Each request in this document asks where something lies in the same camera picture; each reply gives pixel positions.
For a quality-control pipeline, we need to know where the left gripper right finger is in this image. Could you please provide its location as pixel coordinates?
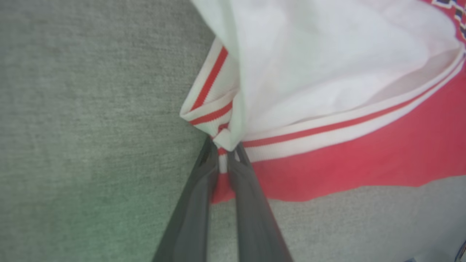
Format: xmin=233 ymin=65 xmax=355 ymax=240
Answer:
xmin=227 ymin=142 xmax=294 ymax=262

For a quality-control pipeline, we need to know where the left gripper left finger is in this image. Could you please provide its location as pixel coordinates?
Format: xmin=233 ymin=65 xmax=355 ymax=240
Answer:
xmin=151 ymin=136 xmax=220 ymax=262

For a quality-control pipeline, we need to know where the red and white jersey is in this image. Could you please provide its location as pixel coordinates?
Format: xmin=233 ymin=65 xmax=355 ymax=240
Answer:
xmin=179 ymin=0 xmax=466 ymax=205

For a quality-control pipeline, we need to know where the grey fabric sofa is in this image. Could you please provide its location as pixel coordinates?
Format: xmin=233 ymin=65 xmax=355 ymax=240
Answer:
xmin=0 ymin=0 xmax=466 ymax=262

